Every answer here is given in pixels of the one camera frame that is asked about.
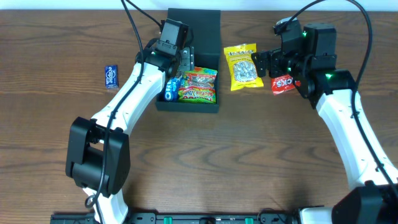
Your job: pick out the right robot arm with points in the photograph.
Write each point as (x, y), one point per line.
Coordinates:
(372, 177)

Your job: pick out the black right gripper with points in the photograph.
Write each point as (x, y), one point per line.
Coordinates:
(273, 63)

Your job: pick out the green Haribo candy bag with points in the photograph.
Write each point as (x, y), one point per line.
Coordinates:
(197, 86)

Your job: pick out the dark green open box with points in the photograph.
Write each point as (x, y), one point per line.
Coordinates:
(206, 42)

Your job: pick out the blue Oreo cookie pack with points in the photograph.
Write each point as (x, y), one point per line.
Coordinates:
(171, 90)

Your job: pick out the red Hacks candy bag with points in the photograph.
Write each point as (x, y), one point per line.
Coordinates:
(282, 84)

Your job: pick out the yellow Hacks candy bag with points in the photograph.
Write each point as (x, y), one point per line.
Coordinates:
(241, 66)

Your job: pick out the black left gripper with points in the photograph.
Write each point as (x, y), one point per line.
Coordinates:
(186, 58)

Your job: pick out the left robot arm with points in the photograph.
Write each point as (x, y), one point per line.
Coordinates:
(98, 155)

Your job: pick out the blue Eclipse mints tin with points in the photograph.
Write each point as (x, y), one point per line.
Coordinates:
(111, 76)

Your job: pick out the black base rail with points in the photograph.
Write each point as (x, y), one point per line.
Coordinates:
(151, 218)

